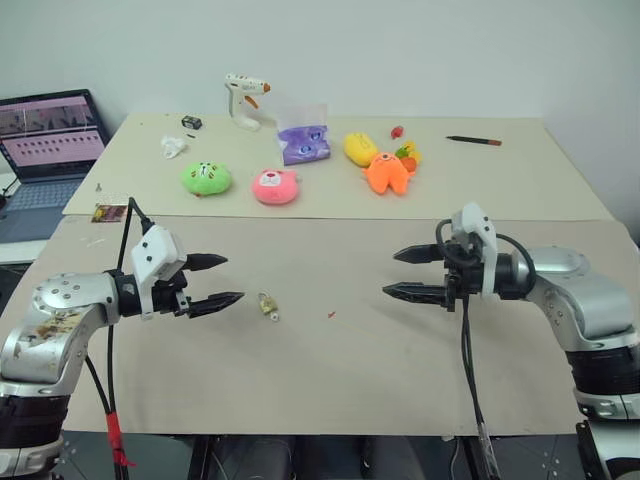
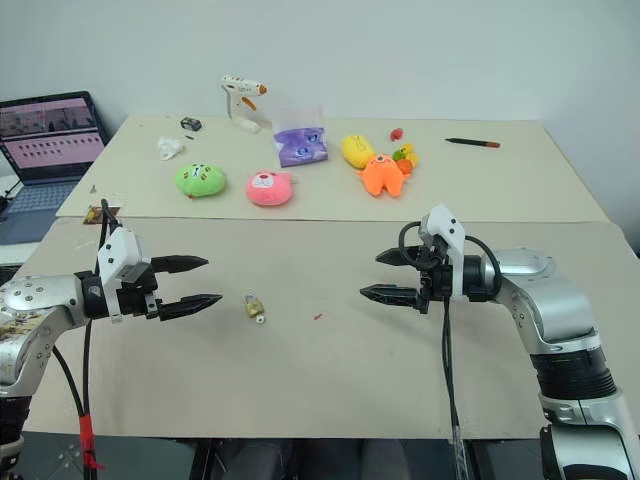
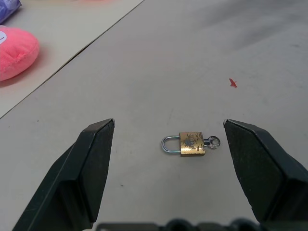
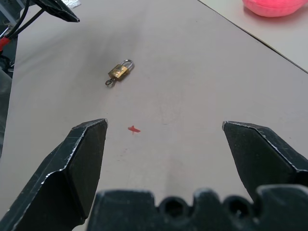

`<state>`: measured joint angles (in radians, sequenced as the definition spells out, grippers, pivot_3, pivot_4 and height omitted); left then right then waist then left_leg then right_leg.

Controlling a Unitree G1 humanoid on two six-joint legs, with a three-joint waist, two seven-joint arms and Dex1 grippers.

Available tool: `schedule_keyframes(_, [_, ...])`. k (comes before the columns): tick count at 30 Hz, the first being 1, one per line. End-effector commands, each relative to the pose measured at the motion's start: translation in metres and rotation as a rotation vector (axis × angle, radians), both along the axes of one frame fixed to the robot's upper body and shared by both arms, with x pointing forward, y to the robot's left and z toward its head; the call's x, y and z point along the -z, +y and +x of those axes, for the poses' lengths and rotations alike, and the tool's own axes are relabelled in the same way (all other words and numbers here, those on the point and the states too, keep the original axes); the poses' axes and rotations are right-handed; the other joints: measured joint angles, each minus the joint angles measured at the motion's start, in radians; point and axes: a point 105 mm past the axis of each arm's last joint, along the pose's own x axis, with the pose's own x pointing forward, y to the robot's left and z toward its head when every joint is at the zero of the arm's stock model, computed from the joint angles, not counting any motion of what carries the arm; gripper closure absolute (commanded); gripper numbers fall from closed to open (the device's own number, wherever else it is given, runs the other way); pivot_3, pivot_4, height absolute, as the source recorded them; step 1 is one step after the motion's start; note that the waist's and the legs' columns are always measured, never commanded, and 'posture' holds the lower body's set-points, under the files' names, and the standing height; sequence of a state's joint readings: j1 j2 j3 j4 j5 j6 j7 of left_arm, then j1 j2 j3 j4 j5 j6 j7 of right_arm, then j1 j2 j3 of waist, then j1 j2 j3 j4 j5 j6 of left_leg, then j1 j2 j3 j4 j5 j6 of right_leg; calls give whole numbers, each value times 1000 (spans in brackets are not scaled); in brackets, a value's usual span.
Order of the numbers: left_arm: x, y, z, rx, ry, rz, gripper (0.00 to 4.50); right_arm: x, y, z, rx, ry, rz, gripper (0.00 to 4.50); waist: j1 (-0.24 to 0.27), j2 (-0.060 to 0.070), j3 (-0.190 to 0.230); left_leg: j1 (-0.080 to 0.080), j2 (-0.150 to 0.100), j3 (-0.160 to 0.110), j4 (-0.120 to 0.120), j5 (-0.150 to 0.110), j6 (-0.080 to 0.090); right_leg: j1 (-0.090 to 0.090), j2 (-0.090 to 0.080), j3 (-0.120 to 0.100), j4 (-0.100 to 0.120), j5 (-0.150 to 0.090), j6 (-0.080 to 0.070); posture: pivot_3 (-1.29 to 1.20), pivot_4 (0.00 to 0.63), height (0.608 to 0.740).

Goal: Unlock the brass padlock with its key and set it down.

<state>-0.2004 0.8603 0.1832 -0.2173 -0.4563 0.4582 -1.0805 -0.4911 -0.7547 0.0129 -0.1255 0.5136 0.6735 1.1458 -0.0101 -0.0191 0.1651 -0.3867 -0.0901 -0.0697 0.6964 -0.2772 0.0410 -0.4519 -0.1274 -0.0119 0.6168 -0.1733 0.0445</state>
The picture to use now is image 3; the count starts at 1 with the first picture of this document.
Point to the brass padlock with steel shackle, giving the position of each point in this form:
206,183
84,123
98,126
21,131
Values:
191,144

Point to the small red scrap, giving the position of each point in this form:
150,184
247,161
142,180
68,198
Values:
232,83

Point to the purple package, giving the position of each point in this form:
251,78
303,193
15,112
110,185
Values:
7,8

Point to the pink plush toy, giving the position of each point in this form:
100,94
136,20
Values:
15,51

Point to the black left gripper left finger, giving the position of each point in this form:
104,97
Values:
77,173

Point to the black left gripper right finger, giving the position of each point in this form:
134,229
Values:
262,168

